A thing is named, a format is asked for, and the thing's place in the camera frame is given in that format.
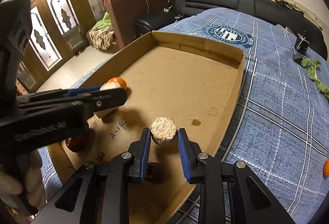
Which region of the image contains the green cloth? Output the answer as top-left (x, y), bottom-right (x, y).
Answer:
top-left (93, 11), bottom-right (112, 31)

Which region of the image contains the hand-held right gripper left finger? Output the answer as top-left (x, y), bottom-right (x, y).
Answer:
top-left (33, 128), bottom-right (152, 224)

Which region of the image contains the beige blanket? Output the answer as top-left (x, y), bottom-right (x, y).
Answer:
top-left (87, 28), bottom-right (115, 50)

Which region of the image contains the brown armchair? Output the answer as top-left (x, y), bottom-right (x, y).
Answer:
top-left (103, 0), bottom-right (177, 54)

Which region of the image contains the large glossy red date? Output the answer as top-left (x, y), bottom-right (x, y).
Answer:
top-left (65, 132), bottom-right (94, 153)

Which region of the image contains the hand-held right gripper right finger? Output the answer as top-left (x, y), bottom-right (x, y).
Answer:
top-left (177, 128), bottom-right (296, 224)

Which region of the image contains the wooden glass panel door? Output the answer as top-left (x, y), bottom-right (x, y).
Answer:
top-left (0, 0), bottom-right (111, 96)

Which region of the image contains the small black device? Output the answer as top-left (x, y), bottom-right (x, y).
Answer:
top-left (295, 31), bottom-right (309, 55)

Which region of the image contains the medium wrinkled red date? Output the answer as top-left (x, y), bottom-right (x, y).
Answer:
top-left (146, 162), bottom-right (165, 183)

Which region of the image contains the black leather sofa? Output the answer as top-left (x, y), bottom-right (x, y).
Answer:
top-left (135, 0), bottom-right (329, 60)

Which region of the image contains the person's left hand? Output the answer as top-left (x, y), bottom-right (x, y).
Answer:
top-left (0, 149), bottom-right (47, 214)

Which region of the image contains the brown cardboard box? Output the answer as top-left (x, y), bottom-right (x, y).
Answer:
top-left (47, 30), bottom-right (244, 224)

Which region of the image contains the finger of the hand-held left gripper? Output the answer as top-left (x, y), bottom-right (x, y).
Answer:
top-left (77, 88), bottom-right (128, 119)
top-left (60, 85), bottom-right (108, 98)

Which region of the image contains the blue plaid cloth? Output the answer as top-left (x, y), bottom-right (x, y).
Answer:
top-left (37, 7), bottom-right (329, 224)

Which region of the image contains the white cylindrical food chunk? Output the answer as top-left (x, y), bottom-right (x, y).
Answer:
top-left (150, 116), bottom-right (178, 148)
top-left (94, 82), bottom-right (121, 119)

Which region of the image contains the green leafy vegetable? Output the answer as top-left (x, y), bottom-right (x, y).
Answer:
top-left (301, 58), bottom-right (329, 99)

